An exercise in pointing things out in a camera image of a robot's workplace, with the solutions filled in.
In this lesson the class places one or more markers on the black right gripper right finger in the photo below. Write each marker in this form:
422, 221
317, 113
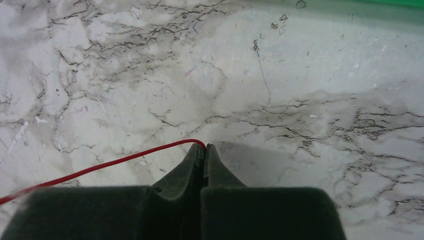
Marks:
230, 210

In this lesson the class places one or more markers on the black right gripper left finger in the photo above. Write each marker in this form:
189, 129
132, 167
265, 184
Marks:
166, 210

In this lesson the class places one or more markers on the green plastic bin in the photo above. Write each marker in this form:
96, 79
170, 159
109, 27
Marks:
414, 4

